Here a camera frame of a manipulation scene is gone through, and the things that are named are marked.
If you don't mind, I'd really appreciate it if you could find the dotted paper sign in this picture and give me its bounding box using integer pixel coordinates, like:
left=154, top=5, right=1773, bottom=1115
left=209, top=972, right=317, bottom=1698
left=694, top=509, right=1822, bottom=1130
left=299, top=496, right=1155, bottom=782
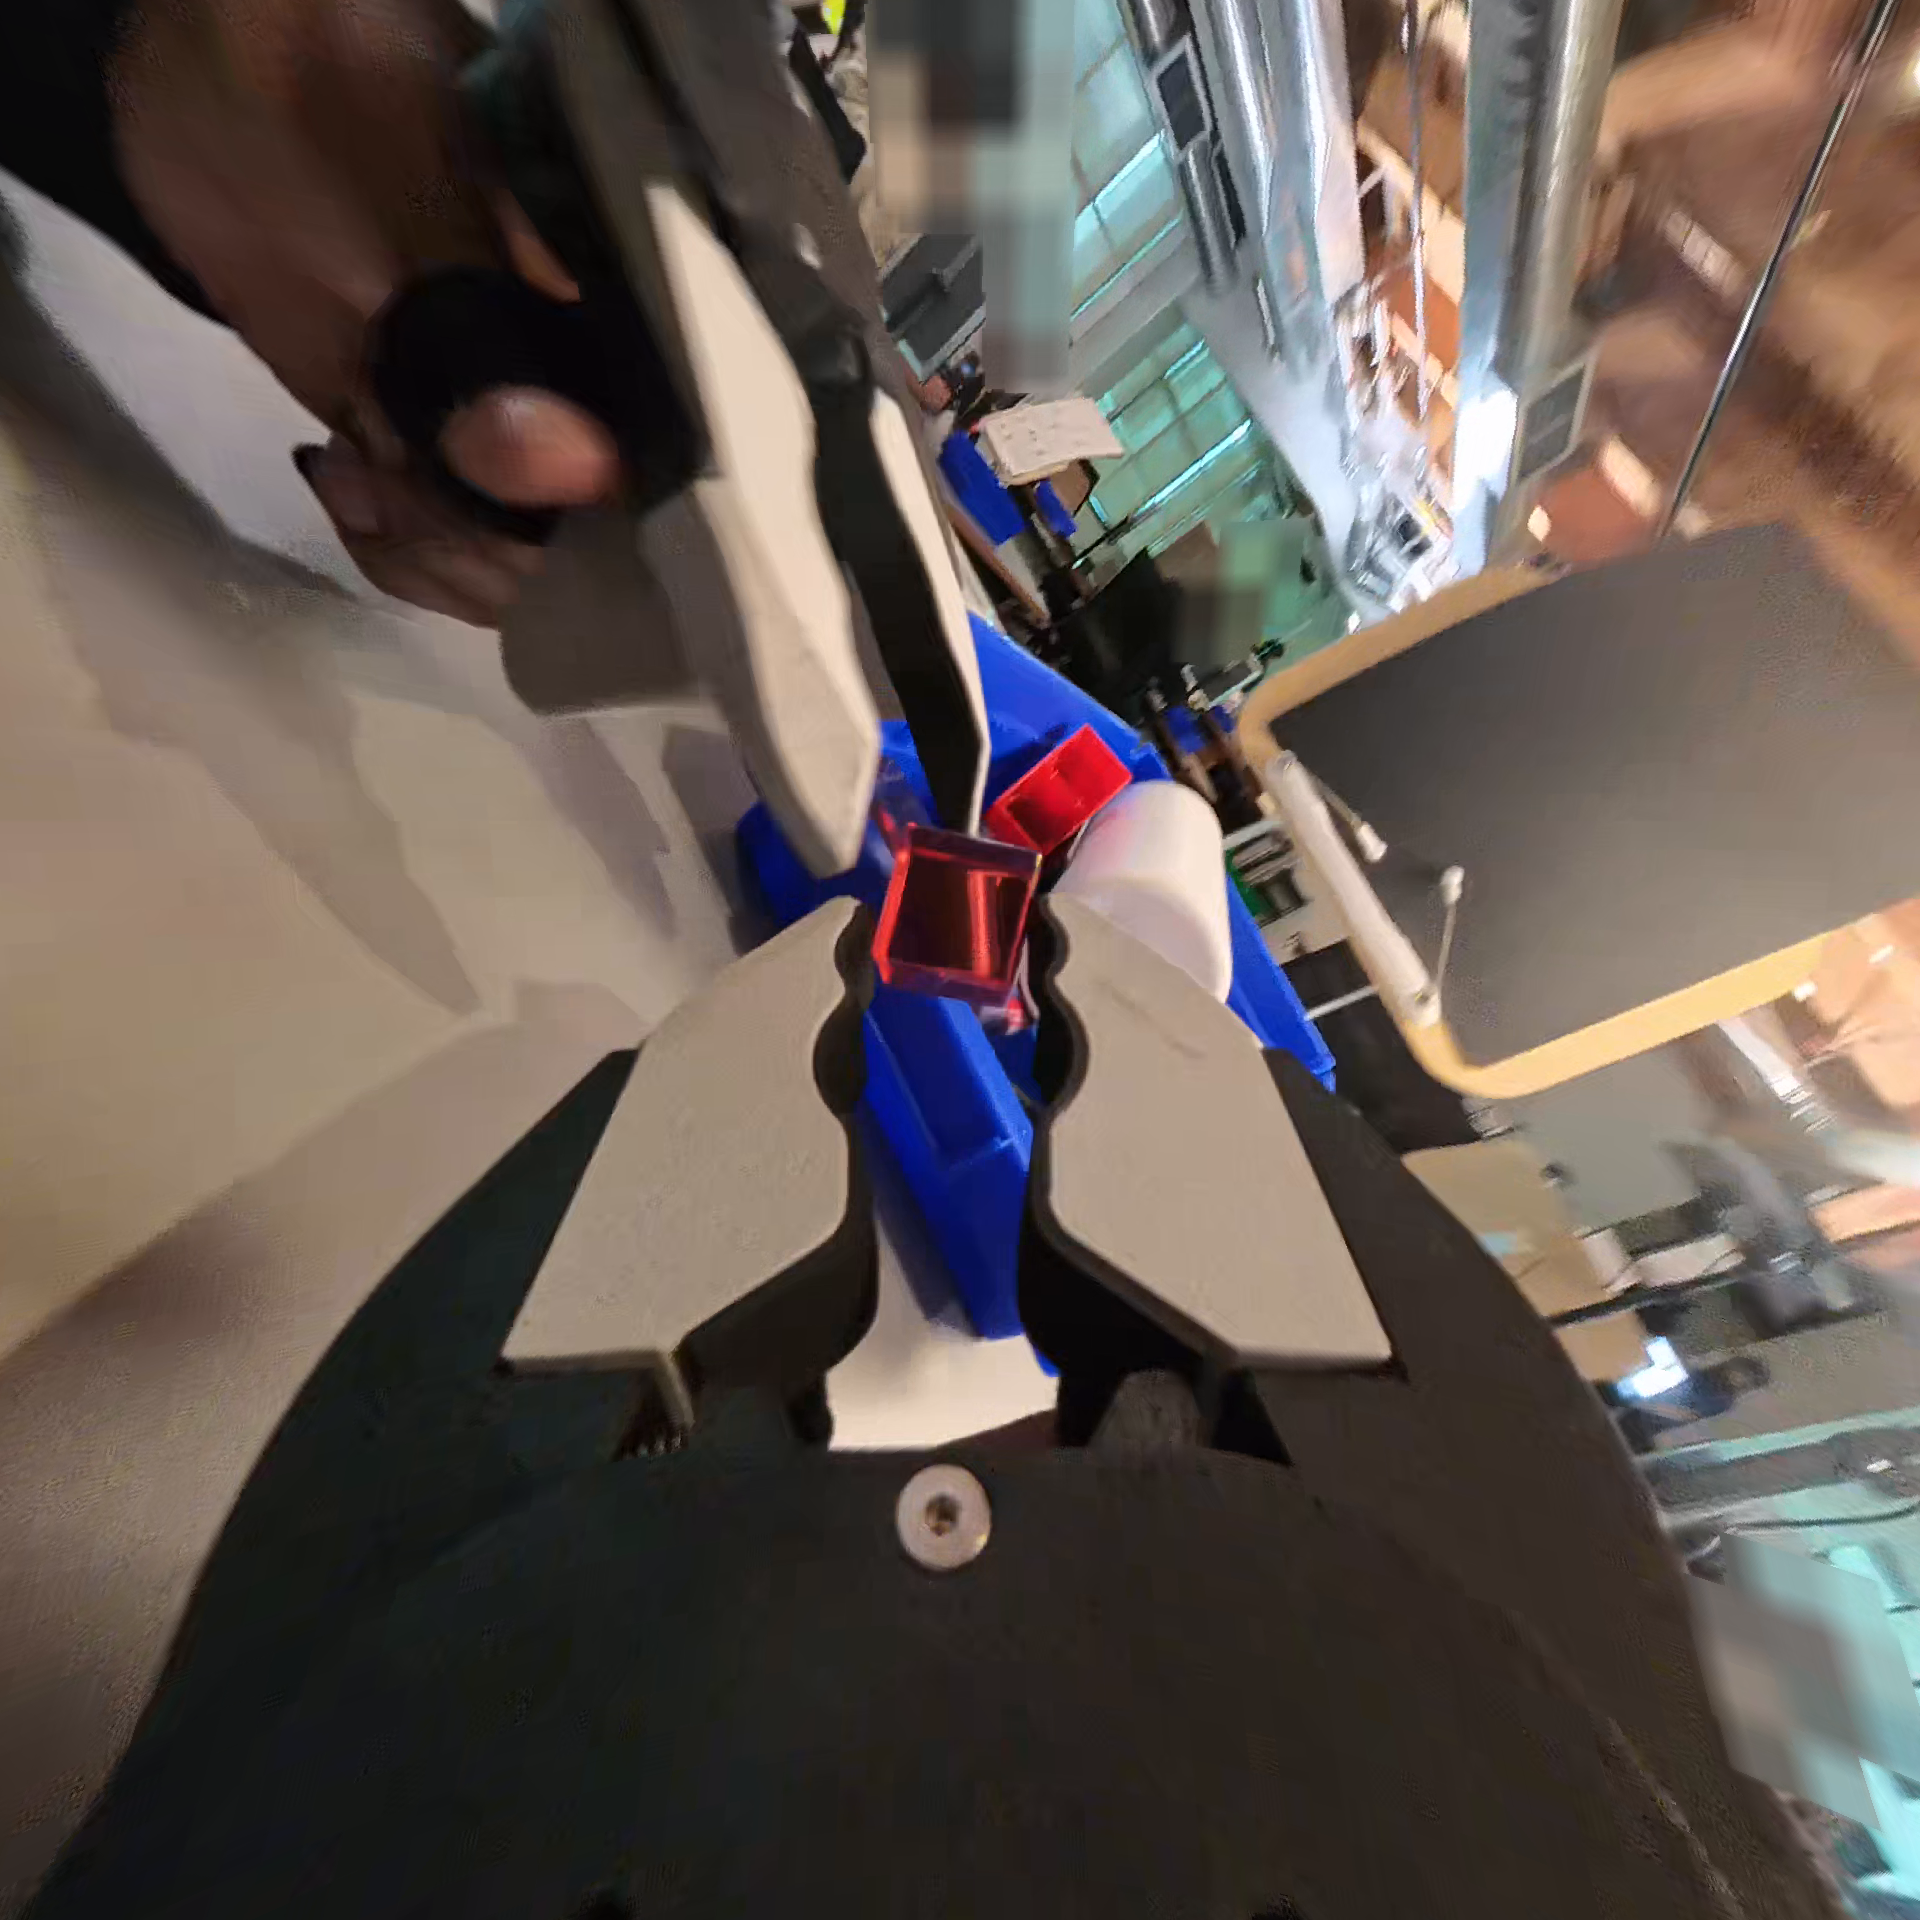
left=973, top=392, right=1125, bottom=486

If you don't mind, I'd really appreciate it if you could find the red translucent cube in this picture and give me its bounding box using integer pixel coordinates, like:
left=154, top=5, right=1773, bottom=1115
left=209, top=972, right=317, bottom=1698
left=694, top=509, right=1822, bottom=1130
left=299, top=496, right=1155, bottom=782
left=869, top=824, right=1043, bottom=997

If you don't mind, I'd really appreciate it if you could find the red toy building block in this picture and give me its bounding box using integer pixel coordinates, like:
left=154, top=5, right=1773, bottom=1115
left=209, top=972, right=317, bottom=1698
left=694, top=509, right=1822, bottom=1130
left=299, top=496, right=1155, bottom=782
left=983, top=719, right=1132, bottom=854

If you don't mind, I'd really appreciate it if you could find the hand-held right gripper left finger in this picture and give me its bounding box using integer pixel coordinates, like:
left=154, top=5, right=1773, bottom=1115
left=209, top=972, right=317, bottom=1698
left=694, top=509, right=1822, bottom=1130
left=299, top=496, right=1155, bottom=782
left=501, top=897, right=883, bottom=1429

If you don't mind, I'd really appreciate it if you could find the white light bar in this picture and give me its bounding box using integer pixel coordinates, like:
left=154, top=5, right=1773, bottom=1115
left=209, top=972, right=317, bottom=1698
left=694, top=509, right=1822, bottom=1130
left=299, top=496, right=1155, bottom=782
left=1270, top=752, right=1443, bottom=1025

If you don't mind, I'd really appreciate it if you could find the black pole stand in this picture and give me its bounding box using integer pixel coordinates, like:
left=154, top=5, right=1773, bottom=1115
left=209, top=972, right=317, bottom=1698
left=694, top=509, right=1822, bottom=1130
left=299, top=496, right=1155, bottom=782
left=1656, top=0, right=1906, bottom=536

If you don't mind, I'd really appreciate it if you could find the black board wooden rim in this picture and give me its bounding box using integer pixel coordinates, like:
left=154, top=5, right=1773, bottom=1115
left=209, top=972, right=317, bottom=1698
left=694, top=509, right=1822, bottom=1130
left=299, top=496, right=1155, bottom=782
left=1240, top=521, right=1920, bottom=1095

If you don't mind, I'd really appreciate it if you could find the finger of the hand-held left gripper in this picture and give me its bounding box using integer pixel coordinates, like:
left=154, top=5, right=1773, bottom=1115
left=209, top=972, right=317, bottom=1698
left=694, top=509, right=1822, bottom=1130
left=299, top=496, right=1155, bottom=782
left=633, top=187, right=886, bottom=878
left=814, top=382, right=994, bottom=835

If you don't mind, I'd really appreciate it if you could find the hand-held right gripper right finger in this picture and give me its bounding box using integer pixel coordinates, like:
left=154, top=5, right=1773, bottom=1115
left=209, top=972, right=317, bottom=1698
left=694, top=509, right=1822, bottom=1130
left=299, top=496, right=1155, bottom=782
left=1024, top=892, right=1395, bottom=1423

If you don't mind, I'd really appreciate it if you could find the white plastic cup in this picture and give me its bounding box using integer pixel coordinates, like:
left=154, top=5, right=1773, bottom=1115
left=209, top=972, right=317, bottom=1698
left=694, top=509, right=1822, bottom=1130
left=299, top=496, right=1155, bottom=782
left=1057, top=782, right=1232, bottom=997

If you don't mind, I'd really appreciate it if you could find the small blue bin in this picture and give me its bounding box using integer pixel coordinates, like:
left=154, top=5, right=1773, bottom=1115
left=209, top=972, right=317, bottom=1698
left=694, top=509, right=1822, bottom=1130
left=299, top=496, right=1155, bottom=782
left=939, top=432, right=1025, bottom=549

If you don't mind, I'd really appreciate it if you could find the blue plastic bin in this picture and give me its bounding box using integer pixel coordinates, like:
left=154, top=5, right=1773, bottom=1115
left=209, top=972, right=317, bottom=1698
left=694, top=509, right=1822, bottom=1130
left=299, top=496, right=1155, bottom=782
left=734, top=606, right=1338, bottom=1374

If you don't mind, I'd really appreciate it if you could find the person's left hand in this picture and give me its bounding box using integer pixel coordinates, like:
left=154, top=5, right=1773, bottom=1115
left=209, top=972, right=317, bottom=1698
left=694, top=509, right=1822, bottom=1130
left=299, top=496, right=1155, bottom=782
left=112, top=0, right=626, bottom=629

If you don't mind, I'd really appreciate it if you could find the silver ceiling duct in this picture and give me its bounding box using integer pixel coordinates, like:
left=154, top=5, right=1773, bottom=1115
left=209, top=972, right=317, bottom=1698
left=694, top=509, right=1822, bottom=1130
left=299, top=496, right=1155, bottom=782
left=1125, top=0, right=1350, bottom=374
left=1438, top=0, right=1629, bottom=529

